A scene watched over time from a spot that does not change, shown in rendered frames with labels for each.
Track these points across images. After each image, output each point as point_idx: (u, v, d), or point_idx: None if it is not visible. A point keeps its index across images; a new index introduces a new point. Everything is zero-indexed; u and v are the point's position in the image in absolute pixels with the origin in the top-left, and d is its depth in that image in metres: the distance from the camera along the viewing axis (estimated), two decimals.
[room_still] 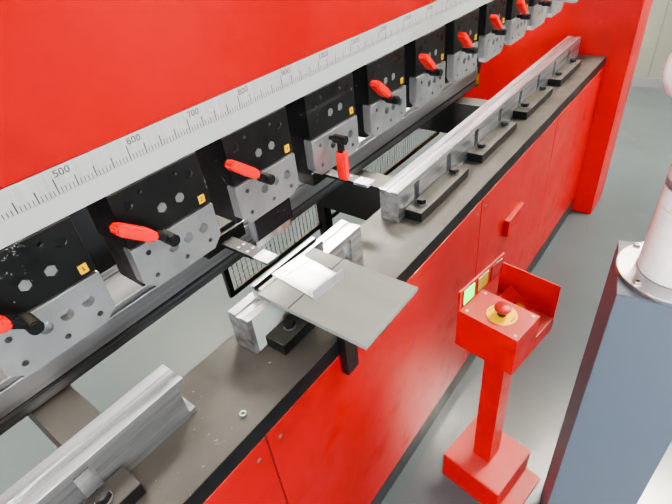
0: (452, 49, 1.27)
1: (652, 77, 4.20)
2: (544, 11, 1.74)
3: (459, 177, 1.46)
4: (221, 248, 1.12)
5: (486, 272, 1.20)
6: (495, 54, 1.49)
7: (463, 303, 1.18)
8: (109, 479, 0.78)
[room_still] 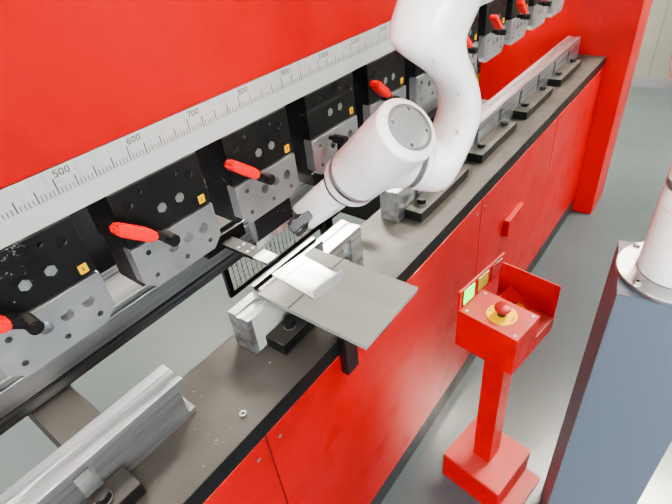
0: None
1: (652, 77, 4.20)
2: (544, 11, 1.74)
3: (459, 177, 1.46)
4: (221, 248, 1.12)
5: (486, 272, 1.20)
6: (495, 54, 1.49)
7: (463, 303, 1.18)
8: (109, 479, 0.78)
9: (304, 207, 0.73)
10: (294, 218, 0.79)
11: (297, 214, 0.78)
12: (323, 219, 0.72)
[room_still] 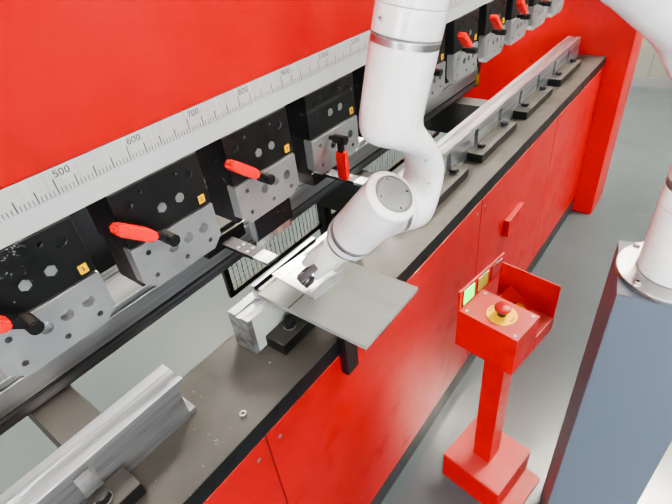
0: (452, 49, 1.27)
1: (652, 77, 4.20)
2: (544, 11, 1.74)
3: (459, 177, 1.46)
4: (221, 248, 1.12)
5: (486, 272, 1.20)
6: (495, 54, 1.49)
7: (463, 303, 1.18)
8: (109, 479, 0.78)
9: (310, 261, 0.85)
10: (302, 271, 0.91)
11: (305, 267, 0.90)
12: (326, 271, 0.84)
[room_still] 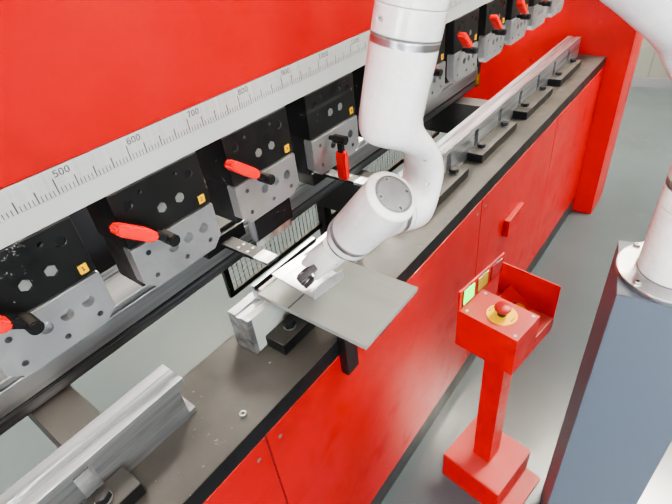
0: (452, 49, 1.27)
1: (652, 77, 4.20)
2: (544, 11, 1.74)
3: (459, 177, 1.46)
4: (221, 248, 1.12)
5: (486, 272, 1.20)
6: (495, 54, 1.49)
7: (463, 303, 1.18)
8: (109, 479, 0.78)
9: (310, 261, 0.85)
10: (302, 271, 0.91)
11: (305, 268, 0.90)
12: (326, 271, 0.84)
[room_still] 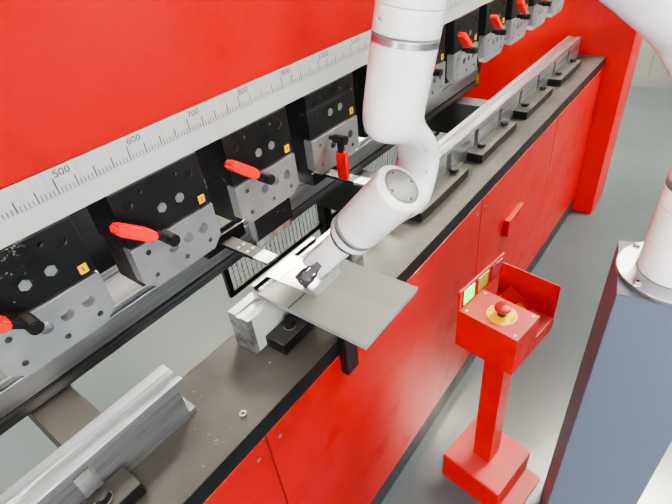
0: (452, 49, 1.27)
1: (652, 77, 4.20)
2: (544, 11, 1.74)
3: (459, 177, 1.46)
4: (221, 248, 1.12)
5: (486, 272, 1.20)
6: (495, 54, 1.49)
7: (463, 303, 1.18)
8: (109, 479, 0.78)
9: (313, 259, 0.86)
10: (303, 271, 0.92)
11: (305, 267, 0.91)
12: (331, 268, 0.86)
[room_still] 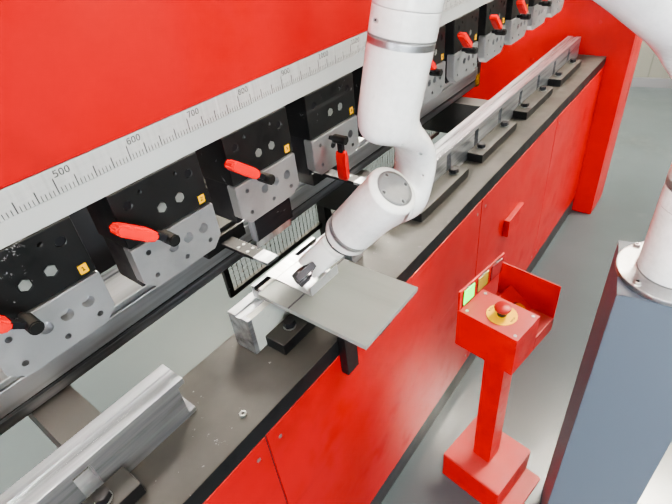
0: (452, 49, 1.27)
1: (652, 77, 4.20)
2: (544, 11, 1.74)
3: (459, 177, 1.46)
4: (221, 248, 1.12)
5: (486, 272, 1.20)
6: (495, 54, 1.49)
7: (463, 303, 1.18)
8: (109, 479, 0.78)
9: (308, 259, 0.87)
10: (299, 270, 0.92)
11: (301, 266, 0.91)
12: (325, 268, 0.86)
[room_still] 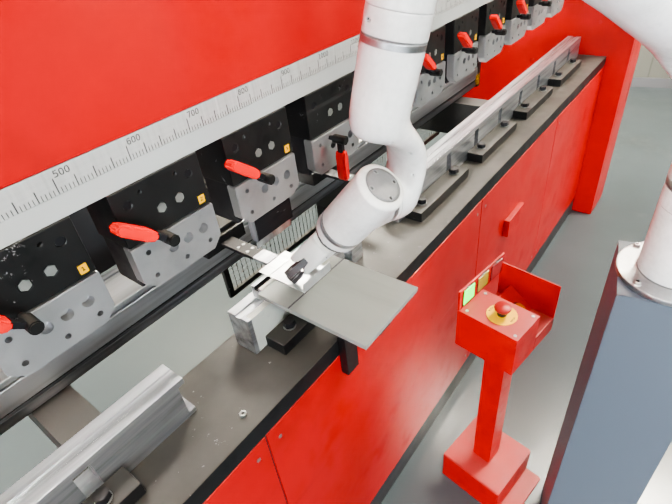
0: (452, 49, 1.27)
1: (652, 77, 4.20)
2: (544, 11, 1.74)
3: (459, 177, 1.46)
4: (221, 248, 1.12)
5: (486, 272, 1.20)
6: (495, 54, 1.49)
7: (463, 303, 1.18)
8: (109, 479, 0.78)
9: (300, 256, 0.88)
10: (291, 267, 0.93)
11: (293, 263, 0.92)
12: (316, 264, 0.87)
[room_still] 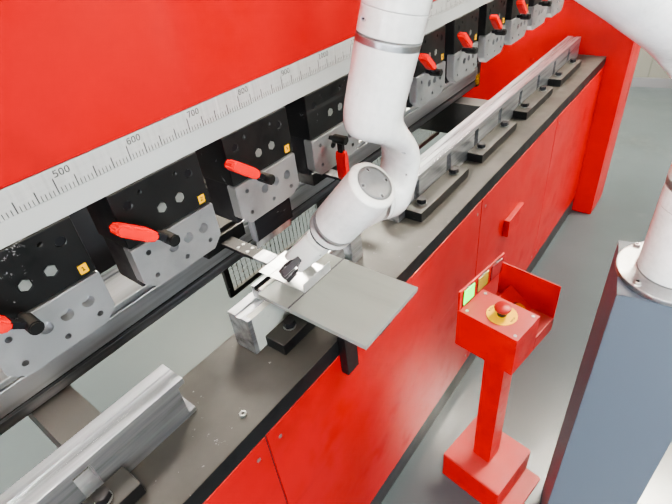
0: (452, 49, 1.27)
1: (652, 77, 4.20)
2: (544, 11, 1.74)
3: (459, 177, 1.46)
4: (221, 248, 1.12)
5: (486, 272, 1.20)
6: (495, 54, 1.49)
7: (463, 303, 1.18)
8: (109, 479, 0.78)
9: (294, 254, 0.88)
10: (285, 265, 0.94)
11: (287, 261, 0.93)
12: (310, 262, 0.88)
